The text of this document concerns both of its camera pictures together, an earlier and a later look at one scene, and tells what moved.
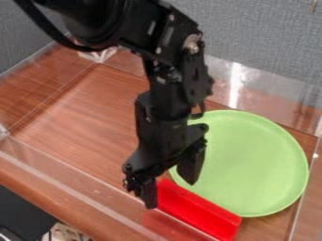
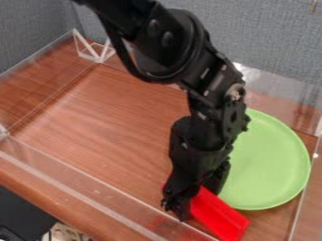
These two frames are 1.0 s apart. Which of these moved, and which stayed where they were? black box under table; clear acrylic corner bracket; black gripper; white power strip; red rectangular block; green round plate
Moved: red rectangular block; black gripper
Stayed: green round plate; black box under table; clear acrylic corner bracket; white power strip
